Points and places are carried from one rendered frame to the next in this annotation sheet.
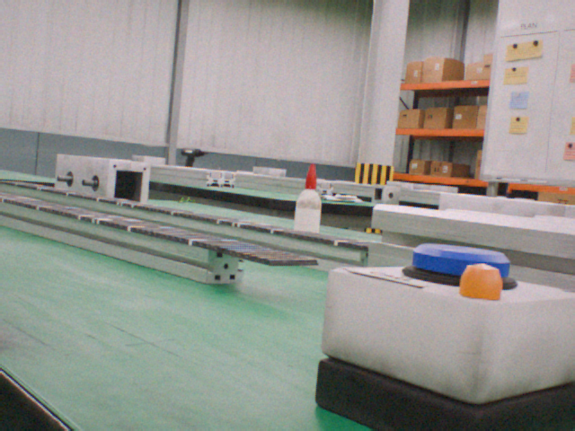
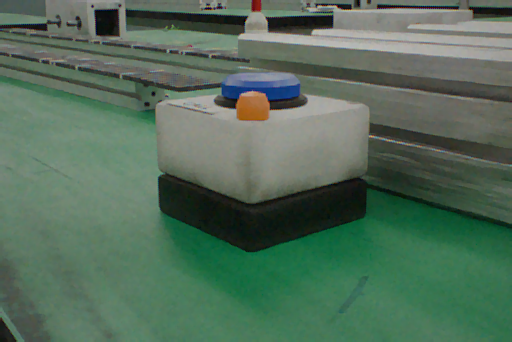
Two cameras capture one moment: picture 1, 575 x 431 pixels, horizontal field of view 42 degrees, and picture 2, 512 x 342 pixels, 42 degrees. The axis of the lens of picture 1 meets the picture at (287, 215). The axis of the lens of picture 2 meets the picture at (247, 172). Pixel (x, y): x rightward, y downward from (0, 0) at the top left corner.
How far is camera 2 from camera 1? 0.09 m
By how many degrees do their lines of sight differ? 13
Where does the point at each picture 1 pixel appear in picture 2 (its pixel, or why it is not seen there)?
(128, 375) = (19, 199)
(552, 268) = (370, 80)
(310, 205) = (256, 26)
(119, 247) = (73, 84)
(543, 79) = not seen: outside the picture
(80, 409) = not seen: outside the picture
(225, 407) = (84, 218)
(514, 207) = (392, 19)
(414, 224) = (267, 50)
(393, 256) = not seen: hidden behind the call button
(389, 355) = (197, 169)
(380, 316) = (188, 139)
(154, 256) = (98, 90)
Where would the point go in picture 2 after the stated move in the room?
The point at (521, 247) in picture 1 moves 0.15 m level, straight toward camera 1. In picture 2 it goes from (343, 64) to (255, 103)
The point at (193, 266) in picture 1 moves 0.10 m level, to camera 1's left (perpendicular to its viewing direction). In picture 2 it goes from (126, 96) to (30, 95)
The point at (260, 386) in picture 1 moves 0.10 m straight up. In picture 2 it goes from (124, 199) to (114, 20)
